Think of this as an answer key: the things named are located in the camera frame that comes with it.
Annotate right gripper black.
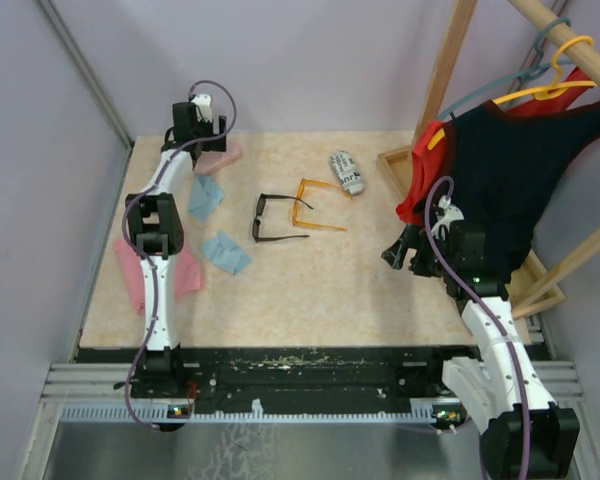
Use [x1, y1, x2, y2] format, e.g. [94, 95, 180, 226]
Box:
[382, 222, 457, 278]

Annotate pink glasses case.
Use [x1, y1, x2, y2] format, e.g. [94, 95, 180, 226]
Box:
[194, 141, 243, 176]

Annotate light blue cleaning cloth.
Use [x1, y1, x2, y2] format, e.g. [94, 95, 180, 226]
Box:
[200, 231, 251, 275]

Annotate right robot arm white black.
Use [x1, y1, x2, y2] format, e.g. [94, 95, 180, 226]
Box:
[382, 220, 580, 479]

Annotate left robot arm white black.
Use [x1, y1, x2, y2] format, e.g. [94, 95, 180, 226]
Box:
[122, 94, 227, 398]

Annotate black sunglasses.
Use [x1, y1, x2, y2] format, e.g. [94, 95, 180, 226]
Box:
[251, 193, 309, 244]

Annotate orange sunglasses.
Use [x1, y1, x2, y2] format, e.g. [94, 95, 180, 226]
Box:
[291, 178, 353, 232]

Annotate newspaper print glasses case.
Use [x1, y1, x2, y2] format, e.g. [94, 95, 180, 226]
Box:
[329, 150, 365, 196]

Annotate red tank top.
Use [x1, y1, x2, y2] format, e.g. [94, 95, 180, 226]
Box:
[396, 67, 594, 226]

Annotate navy tank top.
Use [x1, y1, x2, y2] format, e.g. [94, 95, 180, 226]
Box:
[444, 100, 600, 283]

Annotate pink folded garment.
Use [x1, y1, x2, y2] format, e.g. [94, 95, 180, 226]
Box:
[114, 238, 204, 314]

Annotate yellow hanger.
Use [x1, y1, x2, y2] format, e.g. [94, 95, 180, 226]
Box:
[427, 34, 597, 150]

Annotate teal hanger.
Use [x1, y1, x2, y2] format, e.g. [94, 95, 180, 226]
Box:
[436, 16, 571, 121]

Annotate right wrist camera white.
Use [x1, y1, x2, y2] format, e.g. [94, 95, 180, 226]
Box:
[431, 195, 465, 240]

